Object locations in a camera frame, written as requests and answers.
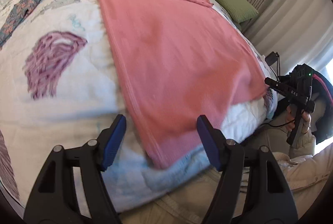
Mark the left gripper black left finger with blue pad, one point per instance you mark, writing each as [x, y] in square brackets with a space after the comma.
[70, 187]

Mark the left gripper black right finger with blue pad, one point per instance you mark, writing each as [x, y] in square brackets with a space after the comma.
[252, 187]

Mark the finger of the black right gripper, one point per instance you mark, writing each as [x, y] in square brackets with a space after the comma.
[293, 95]

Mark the pink knit garment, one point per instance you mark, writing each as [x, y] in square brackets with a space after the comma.
[177, 60]

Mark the beige sleeve forearm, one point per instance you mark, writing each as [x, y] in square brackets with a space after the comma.
[306, 172]

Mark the person's right hand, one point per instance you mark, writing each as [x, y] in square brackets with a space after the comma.
[291, 125]

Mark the grey pleated curtain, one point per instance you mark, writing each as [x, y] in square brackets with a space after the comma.
[299, 30]

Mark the green ribbed pillow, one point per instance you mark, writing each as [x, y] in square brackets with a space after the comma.
[239, 10]

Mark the white seashell print quilt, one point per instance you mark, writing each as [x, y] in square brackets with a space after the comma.
[86, 101]

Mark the dark floral patterned garment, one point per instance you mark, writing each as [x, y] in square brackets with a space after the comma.
[17, 15]

